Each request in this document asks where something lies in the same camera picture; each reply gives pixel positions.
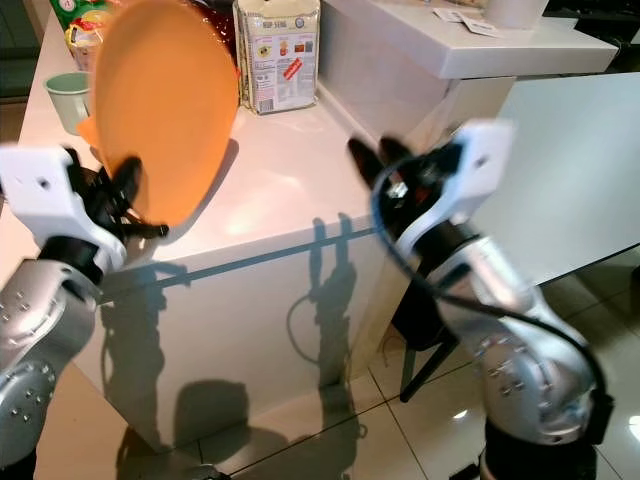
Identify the orange plastic plate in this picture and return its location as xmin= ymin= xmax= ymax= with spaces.
xmin=92 ymin=0 xmax=242 ymax=228
xmin=77 ymin=113 xmax=107 ymax=153

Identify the pale green cup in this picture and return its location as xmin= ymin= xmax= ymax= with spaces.
xmin=44 ymin=71 xmax=94 ymax=137

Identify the white kitchen counter cabinet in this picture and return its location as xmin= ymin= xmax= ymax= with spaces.
xmin=12 ymin=0 xmax=421 ymax=456

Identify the white printed food carton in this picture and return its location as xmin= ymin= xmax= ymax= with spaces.
xmin=234 ymin=0 xmax=322 ymax=117

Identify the black chair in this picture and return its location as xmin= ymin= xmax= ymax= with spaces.
xmin=389 ymin=288 xmax=473 ymax=404

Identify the white raised counter ledge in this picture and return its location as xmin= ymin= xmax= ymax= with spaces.
xmin=320 ymin=0 xmax=640 ymax=289

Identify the white round vessel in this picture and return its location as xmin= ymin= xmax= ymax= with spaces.
xmin=484 ymin=0 xmax=550 ymax=30

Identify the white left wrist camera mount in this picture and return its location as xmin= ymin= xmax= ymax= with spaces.
xmin=1 ymin=142 xmax=127 ymax=273

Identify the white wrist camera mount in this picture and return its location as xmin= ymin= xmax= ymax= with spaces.
xmin=1 ymin=142 xmax=127 ymax=273
xmin=394 ymin=119 xmax=518 ymax=268

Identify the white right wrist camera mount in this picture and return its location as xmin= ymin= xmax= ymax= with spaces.
xmin=394 ymin=119 xmax=518 ymax=268

